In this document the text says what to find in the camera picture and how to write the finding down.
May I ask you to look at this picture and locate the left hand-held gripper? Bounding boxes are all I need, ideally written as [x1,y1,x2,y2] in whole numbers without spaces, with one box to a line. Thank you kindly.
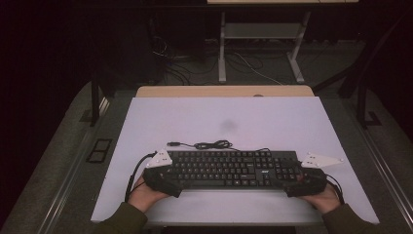
[142,148,183,198]

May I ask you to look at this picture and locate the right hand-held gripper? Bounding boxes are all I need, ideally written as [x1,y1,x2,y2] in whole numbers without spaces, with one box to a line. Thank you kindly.
[282,151,345,198]

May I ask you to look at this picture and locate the black computer keyboard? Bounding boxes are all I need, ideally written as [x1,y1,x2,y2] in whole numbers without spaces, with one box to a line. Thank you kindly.
[164,149,303,191]

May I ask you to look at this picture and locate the person's left hand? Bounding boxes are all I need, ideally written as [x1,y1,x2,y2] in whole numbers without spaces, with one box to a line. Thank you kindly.
[128,176,170,214]

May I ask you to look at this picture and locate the person's right hand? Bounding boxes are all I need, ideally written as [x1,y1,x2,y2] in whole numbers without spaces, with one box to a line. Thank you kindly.
[300,186,341,215]

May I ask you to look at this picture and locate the white board sheet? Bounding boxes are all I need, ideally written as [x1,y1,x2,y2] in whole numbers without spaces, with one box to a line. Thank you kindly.
[91,96,380,226]

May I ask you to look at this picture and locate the black metal stand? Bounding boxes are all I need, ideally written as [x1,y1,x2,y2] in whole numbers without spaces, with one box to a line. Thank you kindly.
[312,9,413,130]
[88,72,114,128]

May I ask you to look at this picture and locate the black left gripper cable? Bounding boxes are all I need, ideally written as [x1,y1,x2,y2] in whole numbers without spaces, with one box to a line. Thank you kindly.
[124,151,159,203]

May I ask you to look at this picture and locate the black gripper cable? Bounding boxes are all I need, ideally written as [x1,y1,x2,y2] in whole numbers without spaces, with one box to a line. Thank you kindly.
[124,151,159,203]
[325,174,346,206]

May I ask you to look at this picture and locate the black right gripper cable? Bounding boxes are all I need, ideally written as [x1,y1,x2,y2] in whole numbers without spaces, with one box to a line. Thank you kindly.
[325,174,346,206]

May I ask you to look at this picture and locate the black keyboard cable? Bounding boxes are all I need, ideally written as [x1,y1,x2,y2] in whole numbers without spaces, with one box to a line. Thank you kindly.
[167,139,271,153]

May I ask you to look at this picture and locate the black floor socket frame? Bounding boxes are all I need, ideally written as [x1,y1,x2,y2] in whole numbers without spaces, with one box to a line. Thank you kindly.
[85,137,114,164]

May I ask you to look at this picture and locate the cables on floor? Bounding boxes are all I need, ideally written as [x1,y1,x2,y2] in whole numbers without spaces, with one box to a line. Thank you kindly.
[151,35,284,87]

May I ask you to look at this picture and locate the white metal desk frame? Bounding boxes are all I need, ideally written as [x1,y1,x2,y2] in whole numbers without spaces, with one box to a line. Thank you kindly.
[206,0,359,85]

